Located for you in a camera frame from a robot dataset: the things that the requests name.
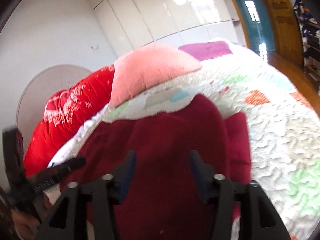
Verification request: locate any dark red knit sweater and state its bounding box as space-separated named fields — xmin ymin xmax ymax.
xmin=60 ymin=95 xmax=251 ymax=239

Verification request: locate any person left hand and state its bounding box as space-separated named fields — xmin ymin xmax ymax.
xmin=11 ymin=193 xmax=52 ymax=240

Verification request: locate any white fleece blanket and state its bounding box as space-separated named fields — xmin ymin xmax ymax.
xmin=47 ymin=103 xmax=109 ymax=168

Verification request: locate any round beige headboard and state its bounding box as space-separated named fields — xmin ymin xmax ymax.
xmin=16 ymin=64 xmax=91 ymax=151

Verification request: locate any red floral quilted duvet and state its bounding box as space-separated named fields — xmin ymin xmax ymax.
xmin=24 ymin=65 xmax=114 ymax=177

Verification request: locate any heart pattern quilted bedspread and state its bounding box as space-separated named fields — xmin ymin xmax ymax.
xmin=101 ymin=42 xmax=319 ymax=239

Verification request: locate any purple cloth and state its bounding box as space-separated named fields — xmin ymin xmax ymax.
xmin=179 ymin=41 xmax=232 ymax=61

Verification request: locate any wooden door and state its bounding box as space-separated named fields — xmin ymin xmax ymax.
xmin=263 ymin=0 xmax=304 ymax=67

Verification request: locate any cluttered shelf rack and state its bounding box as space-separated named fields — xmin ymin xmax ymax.
xmin=293 ymin=0 xmax=319 ymax=94

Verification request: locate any white wardrobe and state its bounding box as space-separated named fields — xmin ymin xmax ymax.
xmin=89 ymin=0 xmax=248 ymax=56

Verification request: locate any white wall switch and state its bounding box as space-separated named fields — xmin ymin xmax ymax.
xmin=91 ymin=45 xmax=99 ymax=50

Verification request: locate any pink corduroy pillow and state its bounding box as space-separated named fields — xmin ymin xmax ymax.
xmin=109 ymin=43 xmax=201 ymax=108

